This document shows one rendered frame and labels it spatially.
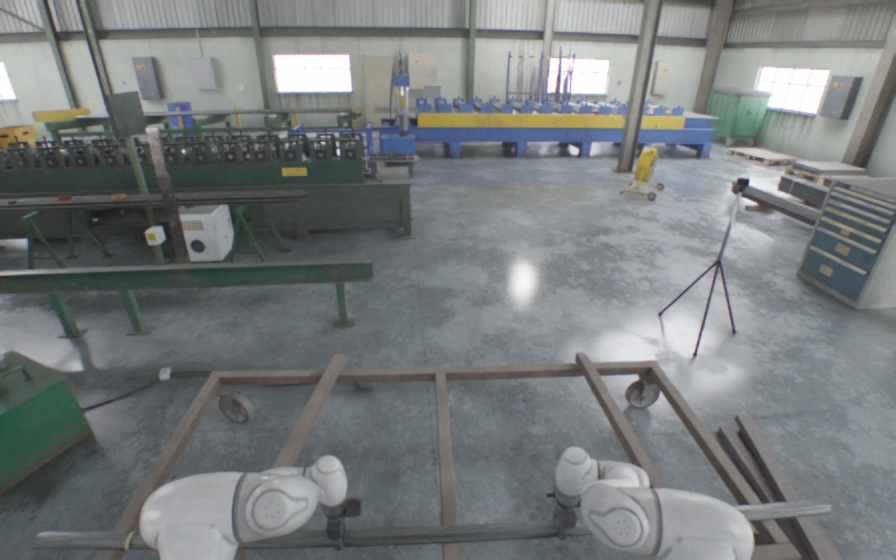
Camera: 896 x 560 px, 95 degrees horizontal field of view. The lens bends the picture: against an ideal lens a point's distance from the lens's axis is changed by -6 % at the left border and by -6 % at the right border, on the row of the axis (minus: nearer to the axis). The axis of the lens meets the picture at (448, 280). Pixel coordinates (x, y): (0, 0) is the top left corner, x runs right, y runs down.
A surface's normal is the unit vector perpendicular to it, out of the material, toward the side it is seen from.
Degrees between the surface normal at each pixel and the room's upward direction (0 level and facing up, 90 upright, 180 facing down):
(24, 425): 90
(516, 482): 0
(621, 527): 49
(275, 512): 42
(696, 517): 18
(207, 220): 90
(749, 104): 94
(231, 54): 90
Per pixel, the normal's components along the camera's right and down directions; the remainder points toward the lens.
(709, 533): -0.07, -0.40
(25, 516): 0.01, -0.89
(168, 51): 0.11, 0.46
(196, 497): 0.04, -0.74
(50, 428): 0.92, 0.18
